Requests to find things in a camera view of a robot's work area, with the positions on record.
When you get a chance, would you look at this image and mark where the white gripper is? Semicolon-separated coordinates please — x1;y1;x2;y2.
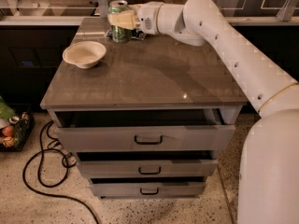
108;2;164;35

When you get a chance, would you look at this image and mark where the green soda can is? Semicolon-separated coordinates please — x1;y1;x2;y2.
108;0;132;43

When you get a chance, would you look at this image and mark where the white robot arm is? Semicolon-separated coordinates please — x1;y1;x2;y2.
108;0;299;224

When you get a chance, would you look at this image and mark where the white paper bowl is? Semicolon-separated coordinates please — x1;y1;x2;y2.
63;41;107;69

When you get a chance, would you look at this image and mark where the blue chip bag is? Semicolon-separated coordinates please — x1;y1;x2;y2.
105;26;146;43

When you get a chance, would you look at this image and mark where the grey drawer cabinet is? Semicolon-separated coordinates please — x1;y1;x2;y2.
39;16;250;201

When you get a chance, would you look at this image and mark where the top grey drawer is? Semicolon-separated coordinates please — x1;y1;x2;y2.
58;109;235;152

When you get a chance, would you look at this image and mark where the grey drawer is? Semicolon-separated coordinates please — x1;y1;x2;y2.
77;151;218;178
58;109;235;152
91;176;206;198

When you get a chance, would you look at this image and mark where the middle grey drawer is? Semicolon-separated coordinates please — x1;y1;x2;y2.
77;151;218;178

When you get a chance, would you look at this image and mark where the green bag in basket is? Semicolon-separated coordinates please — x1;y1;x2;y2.
0;96;15;120

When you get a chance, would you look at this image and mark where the orange fruit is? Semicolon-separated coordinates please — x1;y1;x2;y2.
2;125;14;136

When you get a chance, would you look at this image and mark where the bottom grey drawer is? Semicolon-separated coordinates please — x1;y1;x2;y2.
91;176;206;198

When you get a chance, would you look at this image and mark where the black wire fruit basket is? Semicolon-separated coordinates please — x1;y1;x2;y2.
0;112;35;152

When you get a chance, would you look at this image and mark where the black floor cable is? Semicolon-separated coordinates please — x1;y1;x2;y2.
21;120;100;224

